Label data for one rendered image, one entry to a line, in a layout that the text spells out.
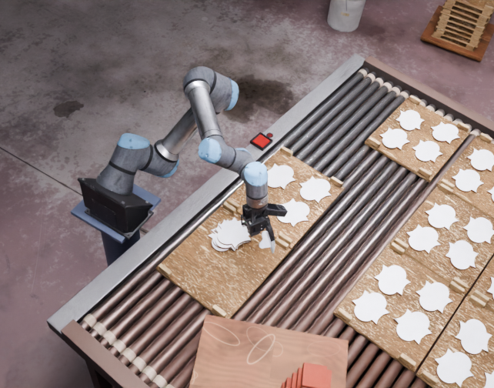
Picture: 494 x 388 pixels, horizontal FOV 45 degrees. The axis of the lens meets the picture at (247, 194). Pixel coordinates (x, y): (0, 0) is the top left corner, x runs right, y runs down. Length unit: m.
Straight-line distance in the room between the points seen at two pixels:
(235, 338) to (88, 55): 3.04
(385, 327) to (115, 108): 2.60
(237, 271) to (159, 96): 2.21
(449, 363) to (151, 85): 2.91
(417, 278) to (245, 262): 0.68
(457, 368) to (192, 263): 1.04
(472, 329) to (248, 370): 0.88
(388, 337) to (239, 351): 0.58
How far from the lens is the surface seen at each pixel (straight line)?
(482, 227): 2.72
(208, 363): 2.05
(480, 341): 2.42
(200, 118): 2.08
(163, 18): 5.01
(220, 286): 2.30
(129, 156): 2.42
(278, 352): 2.09
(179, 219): 2.49
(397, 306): 2.39
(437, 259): 2.55
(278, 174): 2.63
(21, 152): 4.08
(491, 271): 2.62
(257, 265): 2.36
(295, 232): 2.46
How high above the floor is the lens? 2.94
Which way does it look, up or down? 52 degrees down
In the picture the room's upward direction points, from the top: 7 degrees clockwise
